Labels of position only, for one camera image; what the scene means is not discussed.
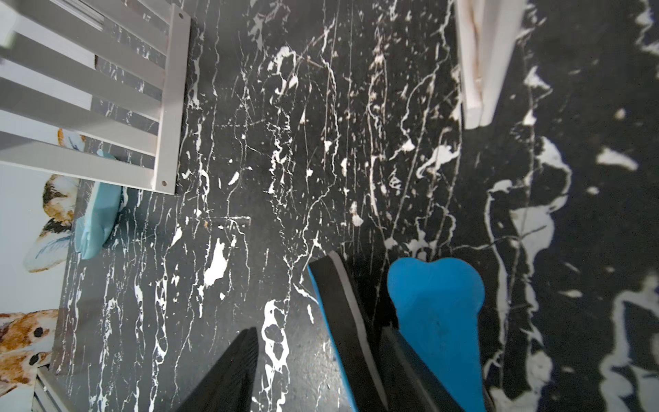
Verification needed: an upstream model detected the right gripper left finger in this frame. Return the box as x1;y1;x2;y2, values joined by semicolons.
177;327;259;411

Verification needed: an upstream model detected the teal dustpan with brush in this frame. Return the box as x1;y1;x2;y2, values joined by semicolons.
74;182;123;260

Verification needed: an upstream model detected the white wooden shelf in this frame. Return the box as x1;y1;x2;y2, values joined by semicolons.
0;0;529;196

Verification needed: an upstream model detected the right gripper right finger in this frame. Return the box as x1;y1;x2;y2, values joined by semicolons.
379;327;463;412

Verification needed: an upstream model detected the blue eraser top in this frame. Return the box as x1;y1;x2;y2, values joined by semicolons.
387;257;486;411
307;252;388;411

